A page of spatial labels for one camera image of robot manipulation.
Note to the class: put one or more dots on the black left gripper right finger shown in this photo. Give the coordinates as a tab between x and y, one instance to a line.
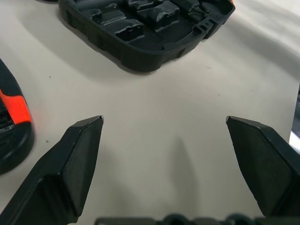
269	168

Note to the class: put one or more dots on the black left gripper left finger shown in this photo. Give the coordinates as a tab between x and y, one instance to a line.
58	173

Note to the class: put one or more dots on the black plastic tool case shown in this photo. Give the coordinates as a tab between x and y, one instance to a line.
150	30

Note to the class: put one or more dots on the black and orange power tool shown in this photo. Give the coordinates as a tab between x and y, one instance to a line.
11	131

